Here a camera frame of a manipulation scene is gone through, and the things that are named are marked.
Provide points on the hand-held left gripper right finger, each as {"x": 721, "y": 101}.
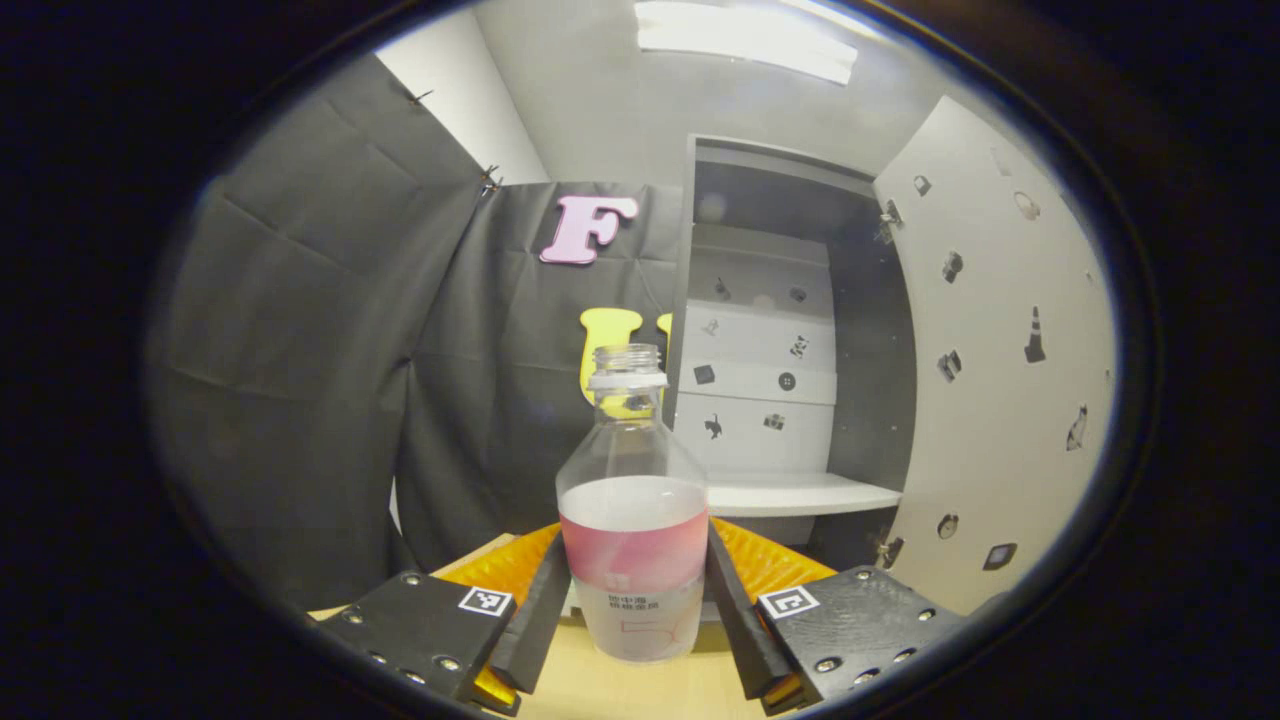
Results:
{"x": 735, "y": 630}

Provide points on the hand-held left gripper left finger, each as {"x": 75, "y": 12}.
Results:
{"x": 545, "y": 625}

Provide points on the clear bottle with pink label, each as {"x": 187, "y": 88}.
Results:
{"x": 632, "y": 540}

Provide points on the grey cabinet door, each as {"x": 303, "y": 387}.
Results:
{"x": 1000, "y": 430}

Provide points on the white cabinet shelf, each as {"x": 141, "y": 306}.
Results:
{"x": 800, "y": 493}

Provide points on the metal door hinge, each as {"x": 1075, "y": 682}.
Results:
{"x": 890, "y": 552}
{"x": 890, "y": 215}

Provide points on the black backdrop cloth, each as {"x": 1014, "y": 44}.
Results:
{"x": 300, "y": 350}

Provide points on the long ceiling light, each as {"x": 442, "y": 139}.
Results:
{"x": 750, "y": 40}

